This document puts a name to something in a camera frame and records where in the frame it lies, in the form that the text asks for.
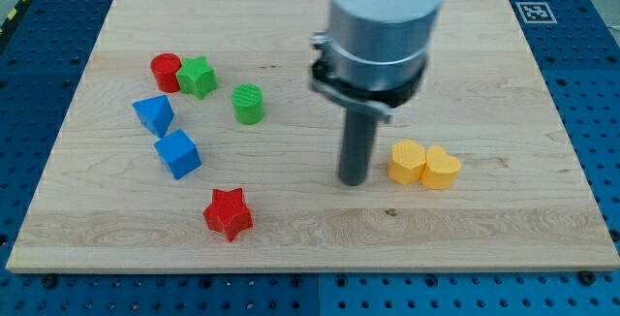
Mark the blue cube block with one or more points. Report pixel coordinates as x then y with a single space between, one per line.
179 153

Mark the blue triangle block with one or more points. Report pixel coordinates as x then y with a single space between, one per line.
155 114

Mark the green star block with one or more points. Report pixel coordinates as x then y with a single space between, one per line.
196 77

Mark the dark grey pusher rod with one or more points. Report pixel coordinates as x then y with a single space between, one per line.
356 147

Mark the wooden board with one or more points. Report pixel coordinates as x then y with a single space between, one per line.
107 203

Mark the red cylinder block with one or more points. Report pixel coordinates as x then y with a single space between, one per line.
164 67

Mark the white fiducial marker tag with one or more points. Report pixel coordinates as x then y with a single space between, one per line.
535 12

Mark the yellow hexagon block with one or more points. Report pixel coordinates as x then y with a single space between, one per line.
406 162

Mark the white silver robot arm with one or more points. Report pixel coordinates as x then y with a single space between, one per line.
373 53

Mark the yellow heart block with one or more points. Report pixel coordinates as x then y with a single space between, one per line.
441 169

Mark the red star block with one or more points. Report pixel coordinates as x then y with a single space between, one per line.
228 213

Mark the green cylinder block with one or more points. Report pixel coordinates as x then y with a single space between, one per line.
248 105

